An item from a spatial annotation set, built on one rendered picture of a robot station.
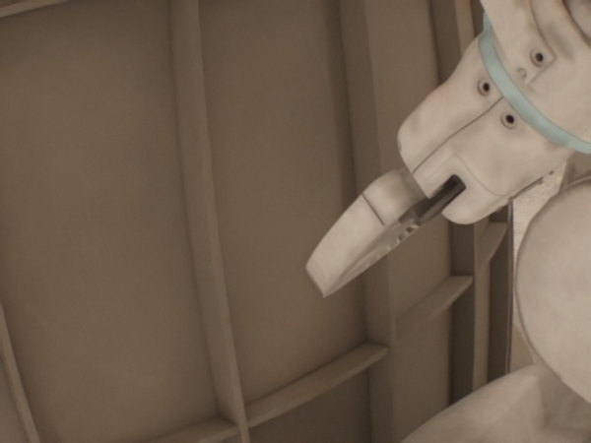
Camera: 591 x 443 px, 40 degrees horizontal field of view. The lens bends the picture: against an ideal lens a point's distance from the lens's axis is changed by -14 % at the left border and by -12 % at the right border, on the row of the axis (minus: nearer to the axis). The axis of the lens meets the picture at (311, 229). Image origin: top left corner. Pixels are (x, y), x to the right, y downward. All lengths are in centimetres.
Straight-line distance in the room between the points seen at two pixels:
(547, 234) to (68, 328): 36
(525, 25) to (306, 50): 43
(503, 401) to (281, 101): 35
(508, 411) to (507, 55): 53
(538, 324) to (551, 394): 31
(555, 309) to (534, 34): 26
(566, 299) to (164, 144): 32
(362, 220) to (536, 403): 49
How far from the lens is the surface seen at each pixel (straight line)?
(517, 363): 165
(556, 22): 37
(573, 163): 61
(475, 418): 83
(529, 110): 39
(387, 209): 43
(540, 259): 58
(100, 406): 71
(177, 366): 74
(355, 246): 46
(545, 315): 59
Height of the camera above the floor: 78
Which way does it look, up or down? 18 degrees down
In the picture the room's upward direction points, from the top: 5 degrees counter-clockwise
